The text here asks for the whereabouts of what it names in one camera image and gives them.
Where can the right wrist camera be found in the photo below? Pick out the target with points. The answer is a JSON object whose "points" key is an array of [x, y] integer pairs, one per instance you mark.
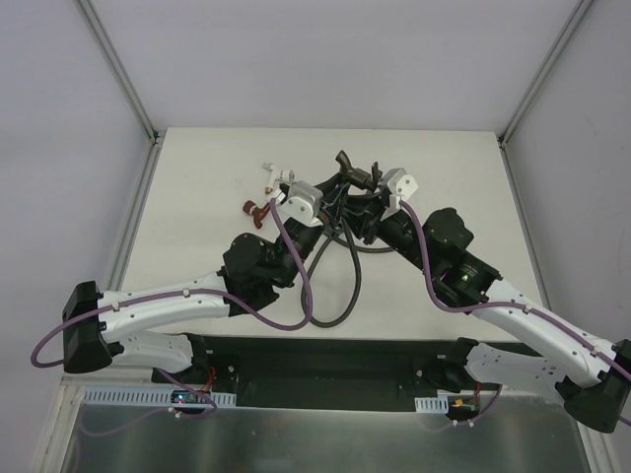
{"points": [[398, 186]]}

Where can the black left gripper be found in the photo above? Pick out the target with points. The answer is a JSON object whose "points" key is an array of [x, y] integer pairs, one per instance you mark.
{"points": [[327, 195]]}

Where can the white cable duct left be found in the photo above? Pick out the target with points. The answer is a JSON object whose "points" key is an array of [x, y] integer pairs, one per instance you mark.
{"points": [[141, 397]]}

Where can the grey metal faucet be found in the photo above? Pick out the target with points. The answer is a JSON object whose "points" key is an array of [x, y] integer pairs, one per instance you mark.
{"points": [[355, 176]]}

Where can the brown plastic faucet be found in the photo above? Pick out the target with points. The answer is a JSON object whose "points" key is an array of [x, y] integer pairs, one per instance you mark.
{"points": [[258, 214]]}

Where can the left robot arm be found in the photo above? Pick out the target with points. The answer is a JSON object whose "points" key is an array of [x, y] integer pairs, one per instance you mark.
{"points": [[265, 279]]}

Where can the aluminium frame post right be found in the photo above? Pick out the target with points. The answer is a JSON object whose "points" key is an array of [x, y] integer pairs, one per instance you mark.
{"points": [[561, 42]]}

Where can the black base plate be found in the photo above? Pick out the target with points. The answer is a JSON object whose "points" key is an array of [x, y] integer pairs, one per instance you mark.
{"points": [[319, 374]]}

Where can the aluminium frame post left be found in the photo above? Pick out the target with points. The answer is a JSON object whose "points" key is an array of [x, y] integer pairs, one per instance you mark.
{"points": [[97, 30]]}

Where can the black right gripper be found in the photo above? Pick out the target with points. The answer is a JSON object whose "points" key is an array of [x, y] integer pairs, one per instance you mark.
{"points": [[374, 212]]}

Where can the aluminium frame post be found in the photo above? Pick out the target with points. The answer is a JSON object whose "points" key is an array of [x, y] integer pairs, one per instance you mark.
{"points": [[561, 42], [97, 30]]}

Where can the white cable duct right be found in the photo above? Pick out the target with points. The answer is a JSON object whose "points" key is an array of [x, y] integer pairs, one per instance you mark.
{"points": [[439, 404]]}

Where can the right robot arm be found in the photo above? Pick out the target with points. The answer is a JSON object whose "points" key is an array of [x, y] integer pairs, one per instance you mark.
{"points": [[587, 375]]}

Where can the white plastic faucet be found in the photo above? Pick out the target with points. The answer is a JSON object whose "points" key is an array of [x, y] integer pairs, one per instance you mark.
{"points": [[277, 176]]}

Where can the white cable duct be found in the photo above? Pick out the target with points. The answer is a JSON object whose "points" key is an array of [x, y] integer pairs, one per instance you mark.
{"points": [[141, 397], [439, 404]]}

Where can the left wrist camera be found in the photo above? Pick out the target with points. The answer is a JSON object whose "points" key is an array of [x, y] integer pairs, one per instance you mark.
{"points": [[302, 204]]}

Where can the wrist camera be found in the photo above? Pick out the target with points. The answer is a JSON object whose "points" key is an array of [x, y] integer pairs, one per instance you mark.
{"points": [[302, 204], [398, 186]]}

